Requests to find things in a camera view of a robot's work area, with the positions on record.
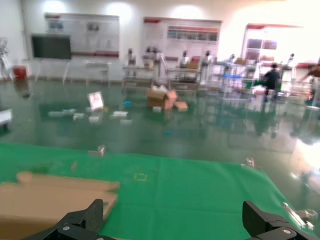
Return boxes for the open cardboard carton on floor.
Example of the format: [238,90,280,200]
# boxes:
[145,85,189,112]

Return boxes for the white standing fan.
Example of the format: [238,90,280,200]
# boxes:
[0,36,15,81]

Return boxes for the dark display screen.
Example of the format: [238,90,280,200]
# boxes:
[30,34,72,61]

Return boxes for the white red poster board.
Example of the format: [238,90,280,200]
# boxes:
[143,16,223,61]
[244,23,305,62]
[44,12,121,60]

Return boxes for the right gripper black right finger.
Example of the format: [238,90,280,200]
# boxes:
[241,200,317,240]

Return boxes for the green table cloth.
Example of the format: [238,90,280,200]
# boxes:
[0,141,319,240]

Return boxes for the white low platform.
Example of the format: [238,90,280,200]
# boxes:
[0,109,13,130]

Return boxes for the seated person in dark clothes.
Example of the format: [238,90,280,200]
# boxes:
[264,62,282,98]

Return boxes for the open cardboard box, round-tab lid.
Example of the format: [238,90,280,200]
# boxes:
[0,171,121,240]

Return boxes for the metal shelf rack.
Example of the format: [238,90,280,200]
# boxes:
[166,66,203,91]
[121,65,155,88]

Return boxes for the red bucket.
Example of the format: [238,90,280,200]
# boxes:
[12,64,28,80]

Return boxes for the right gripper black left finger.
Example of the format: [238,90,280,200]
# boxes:
[23,198,105,240]

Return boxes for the small white red sign stand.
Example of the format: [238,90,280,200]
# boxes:
[86,91,104,112]

